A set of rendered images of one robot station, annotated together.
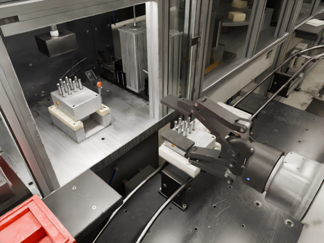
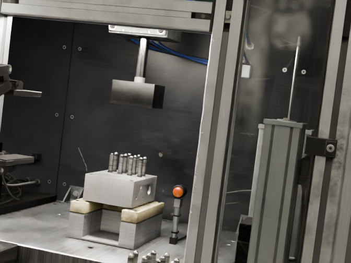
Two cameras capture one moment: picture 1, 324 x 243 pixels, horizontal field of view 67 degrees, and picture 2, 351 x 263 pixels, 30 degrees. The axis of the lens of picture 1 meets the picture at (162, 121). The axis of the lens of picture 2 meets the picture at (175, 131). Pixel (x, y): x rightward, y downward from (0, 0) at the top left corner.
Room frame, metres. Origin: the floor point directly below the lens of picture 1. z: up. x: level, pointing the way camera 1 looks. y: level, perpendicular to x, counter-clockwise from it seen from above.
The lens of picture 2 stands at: (0.22, -0.88, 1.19)
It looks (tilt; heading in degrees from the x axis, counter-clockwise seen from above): 3 degrees down; 65
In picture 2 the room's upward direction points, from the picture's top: 7 degrees clockwise
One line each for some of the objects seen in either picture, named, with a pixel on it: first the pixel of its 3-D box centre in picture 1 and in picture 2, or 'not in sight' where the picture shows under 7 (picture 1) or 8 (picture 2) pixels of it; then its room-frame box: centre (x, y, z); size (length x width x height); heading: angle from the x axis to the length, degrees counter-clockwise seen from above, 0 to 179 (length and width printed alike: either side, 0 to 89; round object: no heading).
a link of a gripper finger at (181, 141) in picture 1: (177, 139); (10, 159); (0.39, -0.03, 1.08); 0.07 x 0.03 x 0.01; 48
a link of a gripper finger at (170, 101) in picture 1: (179, 104); (18, 92); (0.39, -0.03, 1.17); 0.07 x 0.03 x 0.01; 48
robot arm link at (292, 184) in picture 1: (292, 182); not in sight; (0.24, -0.20, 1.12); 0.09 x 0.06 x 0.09; 138
